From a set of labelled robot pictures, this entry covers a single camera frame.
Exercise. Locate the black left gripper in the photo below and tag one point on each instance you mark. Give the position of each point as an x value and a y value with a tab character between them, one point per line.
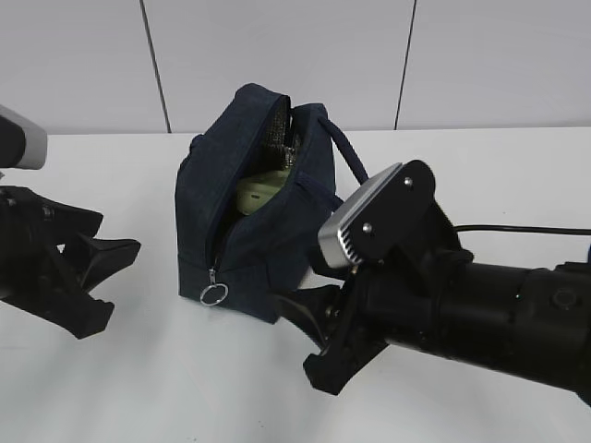
35	274

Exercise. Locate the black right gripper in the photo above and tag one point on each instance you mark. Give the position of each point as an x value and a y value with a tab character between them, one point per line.
398	300

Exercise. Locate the dark blue lunch bag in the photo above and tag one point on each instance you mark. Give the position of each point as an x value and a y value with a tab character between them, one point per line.
233	261

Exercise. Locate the green lid glass container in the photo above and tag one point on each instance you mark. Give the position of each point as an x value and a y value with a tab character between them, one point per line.
257	190

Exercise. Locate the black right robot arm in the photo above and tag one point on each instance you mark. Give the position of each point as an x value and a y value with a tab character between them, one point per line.
528	323

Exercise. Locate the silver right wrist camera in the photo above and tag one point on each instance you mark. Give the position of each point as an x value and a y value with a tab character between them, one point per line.
378	215

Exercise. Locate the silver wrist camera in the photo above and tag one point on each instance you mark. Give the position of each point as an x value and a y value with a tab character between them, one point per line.
378	215
23	143

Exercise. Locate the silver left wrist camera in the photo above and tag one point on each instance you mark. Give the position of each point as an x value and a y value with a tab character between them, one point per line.
23	143

